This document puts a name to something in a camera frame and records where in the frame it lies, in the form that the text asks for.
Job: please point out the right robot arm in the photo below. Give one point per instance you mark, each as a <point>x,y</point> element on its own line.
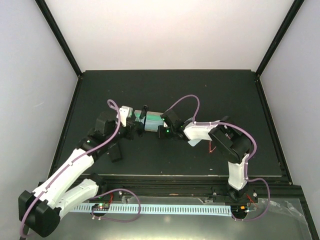
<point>235,144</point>

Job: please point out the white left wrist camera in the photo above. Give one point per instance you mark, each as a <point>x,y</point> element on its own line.
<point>124,113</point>

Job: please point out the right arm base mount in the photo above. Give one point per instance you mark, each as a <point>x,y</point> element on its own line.
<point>241,202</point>

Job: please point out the light blue cleaning cloth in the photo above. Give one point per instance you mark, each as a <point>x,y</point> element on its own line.
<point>152,125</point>

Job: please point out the red thin-frame glasses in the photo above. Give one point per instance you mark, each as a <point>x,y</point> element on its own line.
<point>211,147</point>

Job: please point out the white slotted cable duct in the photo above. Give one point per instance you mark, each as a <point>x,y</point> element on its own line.
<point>154,209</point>

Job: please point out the black sunglasses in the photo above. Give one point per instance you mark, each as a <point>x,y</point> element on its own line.
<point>143,112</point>

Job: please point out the grey glasses case green lining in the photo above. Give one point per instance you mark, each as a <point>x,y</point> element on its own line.
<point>150,115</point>

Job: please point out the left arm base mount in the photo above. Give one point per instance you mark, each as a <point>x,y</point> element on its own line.
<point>105,200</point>

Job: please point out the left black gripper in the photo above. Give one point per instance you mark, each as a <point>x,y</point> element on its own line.
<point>131,127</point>

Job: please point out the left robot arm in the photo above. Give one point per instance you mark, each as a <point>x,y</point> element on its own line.
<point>42,209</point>

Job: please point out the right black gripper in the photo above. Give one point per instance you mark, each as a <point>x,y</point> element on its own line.
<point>161,134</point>

